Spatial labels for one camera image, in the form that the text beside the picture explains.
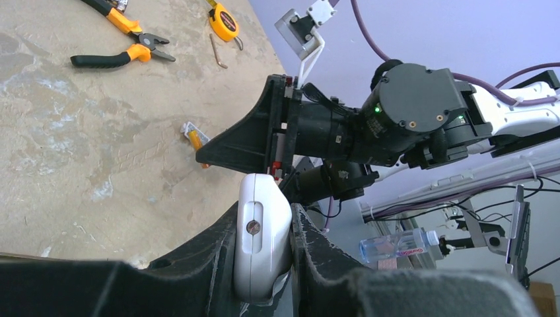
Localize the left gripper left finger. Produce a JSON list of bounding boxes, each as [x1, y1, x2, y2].
[[1, 205, 238, 316]]

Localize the aluminium rail frame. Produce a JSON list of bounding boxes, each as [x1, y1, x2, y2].
[[361, 139, 559, 223]]

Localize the yellow tape measure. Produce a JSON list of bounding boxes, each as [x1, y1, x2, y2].
[[206, 0, 244, 51]]

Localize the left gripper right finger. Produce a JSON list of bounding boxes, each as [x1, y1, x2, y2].
[[291, 203, 540, 316]]

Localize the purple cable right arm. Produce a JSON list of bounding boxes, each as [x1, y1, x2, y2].
[[328, 0, 560, 108]]

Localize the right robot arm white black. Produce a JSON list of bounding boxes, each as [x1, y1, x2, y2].
[[195, 59, 559, 203]]

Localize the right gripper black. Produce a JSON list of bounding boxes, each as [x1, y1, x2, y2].
[[195, 74, 363, 175]]

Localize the hex key near tape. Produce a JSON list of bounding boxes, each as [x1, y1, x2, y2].
[[209, 34, 228, 69]]

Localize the white battery cover with label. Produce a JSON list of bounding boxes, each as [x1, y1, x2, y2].
[[180, 122, 211, 145]]

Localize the clear plastic water bottle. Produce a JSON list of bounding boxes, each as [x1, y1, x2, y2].
[[359, 228, 439, 263]]

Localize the orange black pliers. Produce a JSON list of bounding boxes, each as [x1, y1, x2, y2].
[[69, 0, 177, 69]]

